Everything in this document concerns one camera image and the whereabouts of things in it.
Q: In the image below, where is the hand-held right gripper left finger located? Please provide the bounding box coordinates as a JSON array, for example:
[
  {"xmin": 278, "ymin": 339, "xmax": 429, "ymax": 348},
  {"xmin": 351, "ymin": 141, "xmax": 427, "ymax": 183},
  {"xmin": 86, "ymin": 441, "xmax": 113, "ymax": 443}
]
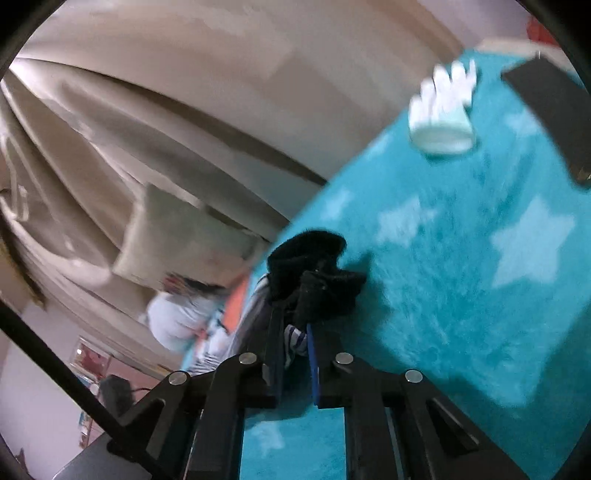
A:
[{"xmin": 107, "ymin": 302, "xmax": 285, "ymax": 480}]

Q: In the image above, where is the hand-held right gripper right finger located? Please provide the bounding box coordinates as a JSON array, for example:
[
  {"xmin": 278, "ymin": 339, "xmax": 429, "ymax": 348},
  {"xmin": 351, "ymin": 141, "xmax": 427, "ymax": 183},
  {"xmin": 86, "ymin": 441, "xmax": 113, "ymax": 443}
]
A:
[{"xmin": 305, "ymin": 323, "xmax": 532, "ymax": 480}]

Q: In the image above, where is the black sock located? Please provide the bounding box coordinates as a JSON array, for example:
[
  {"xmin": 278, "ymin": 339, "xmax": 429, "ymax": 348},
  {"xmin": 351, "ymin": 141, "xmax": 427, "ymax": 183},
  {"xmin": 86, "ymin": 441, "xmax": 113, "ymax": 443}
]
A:
[{"xmin": 267, "ymin": 231, "xmax": 369, "ymax": 370}]

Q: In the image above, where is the orange cloth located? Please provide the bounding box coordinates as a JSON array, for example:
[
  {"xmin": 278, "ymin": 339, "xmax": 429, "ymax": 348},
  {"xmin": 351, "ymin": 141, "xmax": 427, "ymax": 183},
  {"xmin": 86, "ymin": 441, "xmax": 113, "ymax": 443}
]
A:
[{"xmin": 222, "ymin": 272, "xmax": 254, "ymax": 330}]

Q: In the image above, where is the white cloth bundle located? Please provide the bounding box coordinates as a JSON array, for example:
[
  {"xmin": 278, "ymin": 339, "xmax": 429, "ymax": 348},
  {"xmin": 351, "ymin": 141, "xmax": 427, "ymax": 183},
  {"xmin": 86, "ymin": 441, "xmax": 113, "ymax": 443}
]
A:
[{"xmin": 147, "ymin": 290, "xmax": 232, "ymax": 352}]

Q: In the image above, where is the beige pillow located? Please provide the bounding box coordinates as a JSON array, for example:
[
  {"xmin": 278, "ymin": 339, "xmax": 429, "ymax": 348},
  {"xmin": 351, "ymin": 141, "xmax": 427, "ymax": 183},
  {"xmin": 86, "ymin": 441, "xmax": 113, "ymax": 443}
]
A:
[{"xmin": 113, "ymin": 184, "xmax": 260, "ymax": 292}]

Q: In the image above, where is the dark boxy object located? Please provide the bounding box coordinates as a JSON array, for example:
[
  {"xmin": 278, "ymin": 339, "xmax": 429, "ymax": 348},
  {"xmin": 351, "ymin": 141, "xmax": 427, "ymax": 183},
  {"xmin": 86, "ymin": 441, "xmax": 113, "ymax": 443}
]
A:
[{"xmin": 99, "ymin": 375, "xmax": 136, "ymax": 417}]

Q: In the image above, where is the teal star-print blanket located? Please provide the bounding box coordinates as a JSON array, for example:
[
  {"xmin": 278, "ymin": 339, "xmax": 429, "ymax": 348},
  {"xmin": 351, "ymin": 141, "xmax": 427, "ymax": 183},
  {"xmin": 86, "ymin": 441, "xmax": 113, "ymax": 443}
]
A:
[{"xmin": 180, "ymin": 46, "xmax": 591, "ymax": 480}]

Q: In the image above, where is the framed picture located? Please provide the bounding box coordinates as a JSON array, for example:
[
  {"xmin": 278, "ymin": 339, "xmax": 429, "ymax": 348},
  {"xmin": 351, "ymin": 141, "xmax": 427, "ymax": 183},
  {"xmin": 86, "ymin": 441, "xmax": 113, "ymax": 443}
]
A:
[{"xmin": 71, "ymin": 337, "xmax": 112, "ymax": 385}]

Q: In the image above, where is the black pole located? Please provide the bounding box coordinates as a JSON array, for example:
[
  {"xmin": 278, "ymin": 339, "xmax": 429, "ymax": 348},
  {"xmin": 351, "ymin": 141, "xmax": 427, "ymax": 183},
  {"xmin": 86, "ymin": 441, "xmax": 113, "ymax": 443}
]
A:
[{"xmin": 0, "ymin": 304, "xmax": 155, "ymax": 464}]

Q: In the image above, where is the white glove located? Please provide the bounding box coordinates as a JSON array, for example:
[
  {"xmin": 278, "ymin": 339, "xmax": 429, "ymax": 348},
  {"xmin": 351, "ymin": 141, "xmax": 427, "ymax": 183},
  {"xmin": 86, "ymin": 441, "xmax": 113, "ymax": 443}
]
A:
[{"xmin": 408, "ymin": 60, "xmax": 479, "ymax": 156}]

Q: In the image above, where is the beige curtain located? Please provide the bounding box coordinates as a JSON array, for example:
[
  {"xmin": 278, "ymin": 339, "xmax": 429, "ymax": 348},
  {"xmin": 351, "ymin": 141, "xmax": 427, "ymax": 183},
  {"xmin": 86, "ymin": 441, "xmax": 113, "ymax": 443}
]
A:
[{"xmin": 0, "ymin": 0, "xmax": 465, "ymax": 370}]

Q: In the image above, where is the black flat rectangular device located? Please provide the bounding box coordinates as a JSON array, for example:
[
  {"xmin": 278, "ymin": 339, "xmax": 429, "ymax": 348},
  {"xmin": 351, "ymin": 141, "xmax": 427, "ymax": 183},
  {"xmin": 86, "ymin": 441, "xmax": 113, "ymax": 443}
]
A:
[{"xmin": 501, "ymin": 53, "xmax": 591, "ymax": 189}]

